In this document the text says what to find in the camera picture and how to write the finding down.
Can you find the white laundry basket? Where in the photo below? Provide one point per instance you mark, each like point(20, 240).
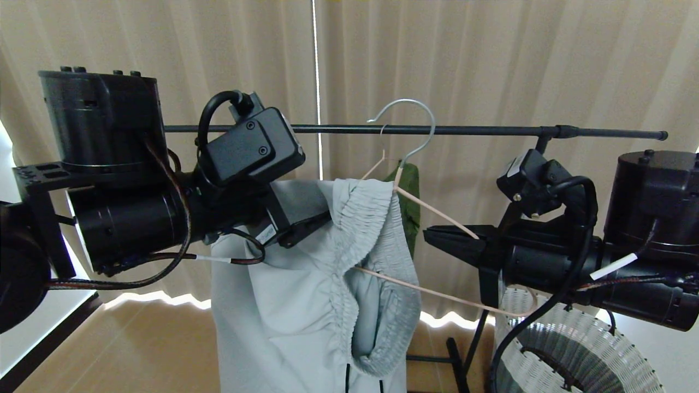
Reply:
point(600, 338)

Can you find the pale grey garment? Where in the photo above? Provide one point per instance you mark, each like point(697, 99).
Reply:
point(284, 316)

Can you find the black clothes rack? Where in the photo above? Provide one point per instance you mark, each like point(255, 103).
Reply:
point(491, 130)

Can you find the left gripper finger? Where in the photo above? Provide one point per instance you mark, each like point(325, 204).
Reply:
point(306, 229)

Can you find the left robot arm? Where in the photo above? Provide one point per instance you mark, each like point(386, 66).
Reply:
point(98, 120)

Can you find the beige curtain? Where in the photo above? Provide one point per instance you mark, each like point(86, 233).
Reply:
point(491, 54)

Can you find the green sleeveless shirt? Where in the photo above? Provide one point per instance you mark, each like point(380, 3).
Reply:
point(410, 202)

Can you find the window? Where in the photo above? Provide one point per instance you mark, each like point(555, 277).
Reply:
point(33, 333)

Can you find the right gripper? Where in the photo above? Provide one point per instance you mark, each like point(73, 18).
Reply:
point(540, 256)

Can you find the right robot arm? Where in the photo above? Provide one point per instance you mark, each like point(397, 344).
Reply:
point(655, 207)

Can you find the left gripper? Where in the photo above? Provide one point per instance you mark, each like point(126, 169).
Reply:
point(131, 224)

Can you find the pink clothes hanger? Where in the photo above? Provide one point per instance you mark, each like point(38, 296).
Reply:
point(374, 168)
point(433, 131)

